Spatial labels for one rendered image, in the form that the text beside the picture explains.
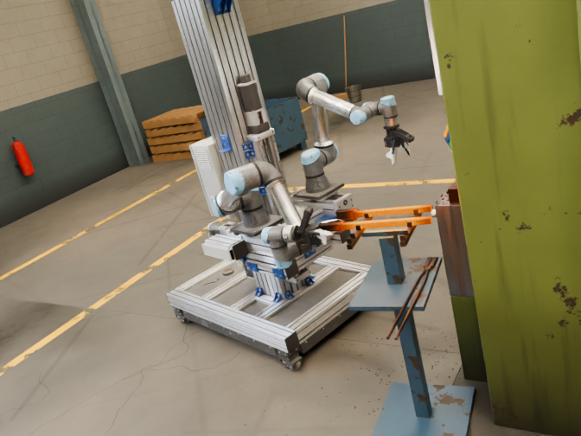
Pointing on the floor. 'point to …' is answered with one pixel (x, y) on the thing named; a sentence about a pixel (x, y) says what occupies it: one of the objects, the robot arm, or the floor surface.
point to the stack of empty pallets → (175, 133)
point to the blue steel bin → (280, 123)
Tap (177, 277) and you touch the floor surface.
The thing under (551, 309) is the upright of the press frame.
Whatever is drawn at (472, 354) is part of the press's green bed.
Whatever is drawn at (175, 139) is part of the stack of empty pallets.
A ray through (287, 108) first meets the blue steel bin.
